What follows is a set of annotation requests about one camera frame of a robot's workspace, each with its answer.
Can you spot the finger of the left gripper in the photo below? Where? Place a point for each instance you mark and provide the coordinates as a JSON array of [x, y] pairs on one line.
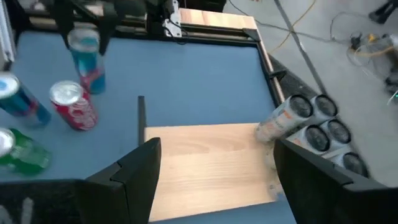
[[64, 18], [109, 31]]

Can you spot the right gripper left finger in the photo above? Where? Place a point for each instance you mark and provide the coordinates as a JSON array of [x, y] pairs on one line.
[[93, 202]]

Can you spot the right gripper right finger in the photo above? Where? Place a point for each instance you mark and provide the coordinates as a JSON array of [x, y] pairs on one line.
[[335, 205]]

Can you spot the blue silver Red Bull can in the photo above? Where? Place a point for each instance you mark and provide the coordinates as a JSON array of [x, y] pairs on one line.
[[88, 65], [25, 102]]

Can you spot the white Celsius Arctic can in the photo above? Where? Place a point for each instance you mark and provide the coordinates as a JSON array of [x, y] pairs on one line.
[[339, 131], [354, 163], [325, 106]]

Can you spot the wooden shelf with black rails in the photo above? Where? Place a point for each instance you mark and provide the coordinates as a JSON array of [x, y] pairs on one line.
[[202, 161]]

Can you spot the grey metal mounting plate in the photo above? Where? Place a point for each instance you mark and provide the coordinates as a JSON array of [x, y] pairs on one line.
[[171, 18]]

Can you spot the green Sprite can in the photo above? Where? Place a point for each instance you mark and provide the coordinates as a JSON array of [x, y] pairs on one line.
[[28, 155]]

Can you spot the red Coca-Cola can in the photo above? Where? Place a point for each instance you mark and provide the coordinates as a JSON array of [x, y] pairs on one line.
[[76, 109]]

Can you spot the blue table mat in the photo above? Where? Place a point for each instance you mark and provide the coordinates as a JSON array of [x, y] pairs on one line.
[[186, 77]]

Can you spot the black device with green light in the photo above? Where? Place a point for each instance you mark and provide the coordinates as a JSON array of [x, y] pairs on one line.
[[392, 82]]

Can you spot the black floor stand foot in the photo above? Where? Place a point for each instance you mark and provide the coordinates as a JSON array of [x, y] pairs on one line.
[[384, 11]]

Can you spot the black metal table frame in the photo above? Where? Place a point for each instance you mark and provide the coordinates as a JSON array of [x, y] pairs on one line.
[[217, 34]]

